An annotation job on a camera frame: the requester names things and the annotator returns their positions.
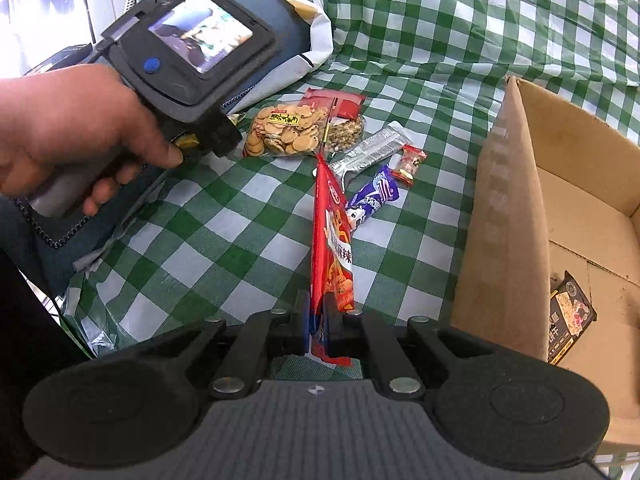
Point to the round grain cake packet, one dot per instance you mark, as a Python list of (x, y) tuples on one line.
[(346, 132)]

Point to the long red snack packet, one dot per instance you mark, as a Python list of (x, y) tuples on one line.
[(332, 250)]

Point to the cardboard box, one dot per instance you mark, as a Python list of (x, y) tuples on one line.
[(505, 240)]

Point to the white bag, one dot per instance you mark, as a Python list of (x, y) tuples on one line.
[(320, 30)]

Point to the person's left hand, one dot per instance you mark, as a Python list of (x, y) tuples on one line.
[(65, 125)]

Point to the purple snack packet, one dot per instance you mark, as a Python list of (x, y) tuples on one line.
[(375, 195)]

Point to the black snack packet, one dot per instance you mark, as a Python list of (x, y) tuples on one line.
[(570, 315)]

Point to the small red candy packet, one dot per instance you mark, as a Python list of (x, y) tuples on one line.
[(407, 165)]

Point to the green checked tablecloth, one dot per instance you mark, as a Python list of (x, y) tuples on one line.
[(225, 240)]

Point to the clear bag of round biscuits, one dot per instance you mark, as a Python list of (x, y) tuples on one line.
[(285, 132)]

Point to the person's dark clothing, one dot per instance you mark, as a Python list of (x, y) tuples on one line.
[(25, 360)]

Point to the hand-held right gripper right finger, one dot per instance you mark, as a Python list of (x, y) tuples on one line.
[(332, 327)]

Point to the silver snack bar wrapper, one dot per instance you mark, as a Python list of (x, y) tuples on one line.
[(370, 150)]

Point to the flat red snack packet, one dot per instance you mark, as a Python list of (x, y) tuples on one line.
[(350, 105)]

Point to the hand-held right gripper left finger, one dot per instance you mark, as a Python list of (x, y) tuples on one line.
[(301, 325)]

